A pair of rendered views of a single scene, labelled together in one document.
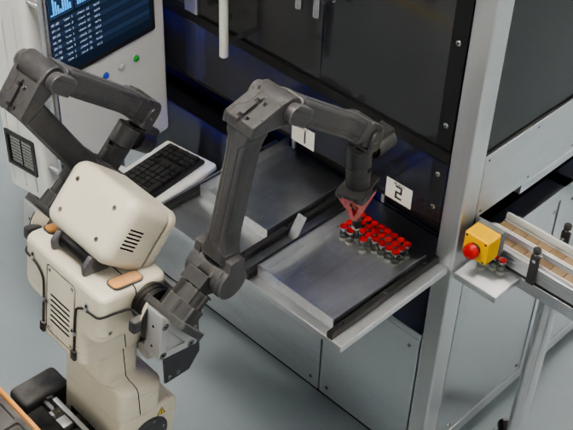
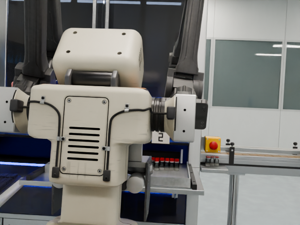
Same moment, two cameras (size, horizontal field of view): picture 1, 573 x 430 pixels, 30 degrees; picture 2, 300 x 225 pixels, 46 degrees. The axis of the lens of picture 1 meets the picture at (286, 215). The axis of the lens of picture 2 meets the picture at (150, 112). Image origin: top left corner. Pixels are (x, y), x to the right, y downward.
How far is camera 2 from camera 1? 1.91 m
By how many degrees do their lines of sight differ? 51
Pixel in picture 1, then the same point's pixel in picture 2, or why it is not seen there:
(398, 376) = not seen: outside the picture
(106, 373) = (114, 210)
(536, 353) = (235, 211)
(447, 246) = (195, 154)
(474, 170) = not seen: hidden behind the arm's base
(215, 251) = (191, 65)
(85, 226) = (103, 50)
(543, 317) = (235, 187)
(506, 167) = not seen: hidden behind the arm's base
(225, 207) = (196, 28)
